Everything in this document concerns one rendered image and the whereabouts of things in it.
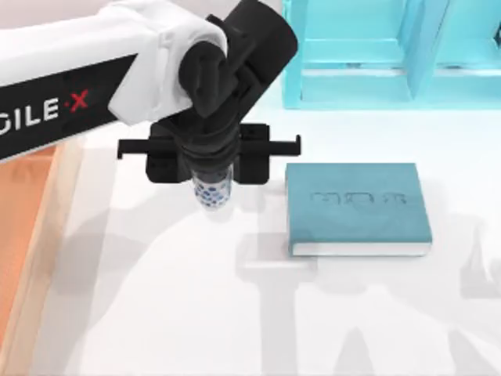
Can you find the clear bottle with blue dots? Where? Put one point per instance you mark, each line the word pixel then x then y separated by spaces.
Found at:
pixel 213 192

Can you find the teal book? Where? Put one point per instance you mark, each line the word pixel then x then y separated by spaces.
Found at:
pixel 356 203

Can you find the shallow salmon-coloured box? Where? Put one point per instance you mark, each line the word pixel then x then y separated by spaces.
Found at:
pixel 27 219

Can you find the light blue rack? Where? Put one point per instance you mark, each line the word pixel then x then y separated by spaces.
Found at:
pixel 352 55

